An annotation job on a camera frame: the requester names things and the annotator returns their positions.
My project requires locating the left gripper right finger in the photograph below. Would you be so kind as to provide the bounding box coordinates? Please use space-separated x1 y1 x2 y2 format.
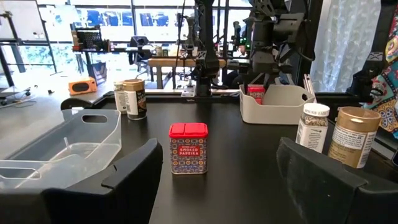
276 137 398 224

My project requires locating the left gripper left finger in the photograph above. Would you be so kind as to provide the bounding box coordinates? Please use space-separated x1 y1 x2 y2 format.
0 138 164 224

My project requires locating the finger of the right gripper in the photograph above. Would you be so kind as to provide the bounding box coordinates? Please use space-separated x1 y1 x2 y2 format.
262 73 274 90
243 73 253 94

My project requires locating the tan cup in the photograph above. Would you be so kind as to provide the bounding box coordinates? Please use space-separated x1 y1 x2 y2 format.
123 78 147 121
328 106 382 169

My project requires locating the white-lidded bagel seasoning jar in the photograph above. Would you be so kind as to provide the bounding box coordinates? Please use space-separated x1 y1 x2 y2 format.
113 81 128 114
295 103 331 154

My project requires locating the red-lidded smoked paprika tin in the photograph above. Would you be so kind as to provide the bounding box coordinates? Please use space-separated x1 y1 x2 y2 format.
169 122 209 175
247 85 266 105

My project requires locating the white plastic bin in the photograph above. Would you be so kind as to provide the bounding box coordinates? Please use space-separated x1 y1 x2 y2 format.
238 83 316 126

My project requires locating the clear plastic bin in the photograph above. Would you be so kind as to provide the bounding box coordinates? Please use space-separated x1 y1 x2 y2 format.
0 108 122 190

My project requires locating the white curtain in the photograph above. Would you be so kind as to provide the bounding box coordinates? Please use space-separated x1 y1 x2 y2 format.
310 0 382 93

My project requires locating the wooden table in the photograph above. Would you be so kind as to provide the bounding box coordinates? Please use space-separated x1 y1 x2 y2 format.
147 57 228 90

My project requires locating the orange toy microwave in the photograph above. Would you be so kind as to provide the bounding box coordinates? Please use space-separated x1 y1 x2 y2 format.
68 77 98 96

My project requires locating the colourful patterned cloth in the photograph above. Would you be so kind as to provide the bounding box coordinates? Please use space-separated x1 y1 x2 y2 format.
362 6 398 138

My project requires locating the black office chair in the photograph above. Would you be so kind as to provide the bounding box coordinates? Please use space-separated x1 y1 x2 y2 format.
128 35 155 82

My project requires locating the wheeled stand base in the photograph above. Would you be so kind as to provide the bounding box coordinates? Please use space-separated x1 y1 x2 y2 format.
0 85 35 107

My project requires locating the black pegboard rack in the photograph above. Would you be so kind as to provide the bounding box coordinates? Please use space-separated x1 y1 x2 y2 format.
75 27 104 50

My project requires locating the whiteboard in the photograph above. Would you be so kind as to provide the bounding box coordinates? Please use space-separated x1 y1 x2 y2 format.
0 0 47 41

